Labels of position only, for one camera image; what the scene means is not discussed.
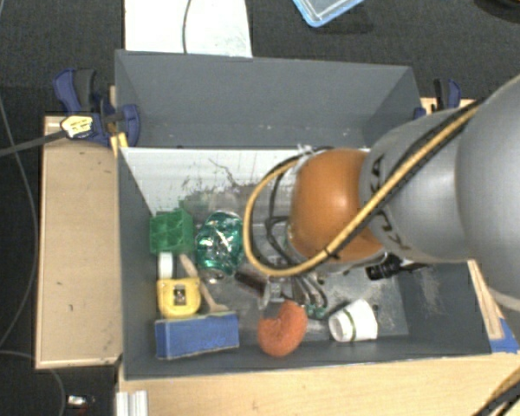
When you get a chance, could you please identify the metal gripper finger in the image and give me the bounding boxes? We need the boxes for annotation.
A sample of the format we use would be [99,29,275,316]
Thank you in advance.
[257,281,284,311]
[235,270,271,299]

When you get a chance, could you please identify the orange kidney-shaped sponge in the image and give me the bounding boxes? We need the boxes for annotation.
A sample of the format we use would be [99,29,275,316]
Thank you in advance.
[257,299,309,359]

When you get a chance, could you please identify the pale wooden stick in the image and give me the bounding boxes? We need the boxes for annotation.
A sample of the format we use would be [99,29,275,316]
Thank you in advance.
[179,255,230,316]

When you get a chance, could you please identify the green clear glass skull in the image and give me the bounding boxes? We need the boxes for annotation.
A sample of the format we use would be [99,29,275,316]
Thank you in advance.
[194,211,246,282]

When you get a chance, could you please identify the yellow tape measure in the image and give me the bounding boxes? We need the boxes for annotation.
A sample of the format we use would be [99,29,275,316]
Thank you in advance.
[156,276,202,319]

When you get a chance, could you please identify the blue sponge block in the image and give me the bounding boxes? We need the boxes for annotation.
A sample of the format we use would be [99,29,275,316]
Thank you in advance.
[153,310,241,361]

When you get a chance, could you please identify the green toy brick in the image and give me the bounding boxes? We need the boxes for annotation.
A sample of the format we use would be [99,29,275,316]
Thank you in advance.
[149,208,195,256]

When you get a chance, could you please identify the pale wood board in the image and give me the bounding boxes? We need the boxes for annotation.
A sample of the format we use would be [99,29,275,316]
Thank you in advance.
[35,114,125,370]

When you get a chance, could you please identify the grey metal bin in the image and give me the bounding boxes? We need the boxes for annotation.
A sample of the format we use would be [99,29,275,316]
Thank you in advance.
[114,49,493,380]

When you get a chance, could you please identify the black cylinder on white bracket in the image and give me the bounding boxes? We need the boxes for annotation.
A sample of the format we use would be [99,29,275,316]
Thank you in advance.
[365,253,427,282]

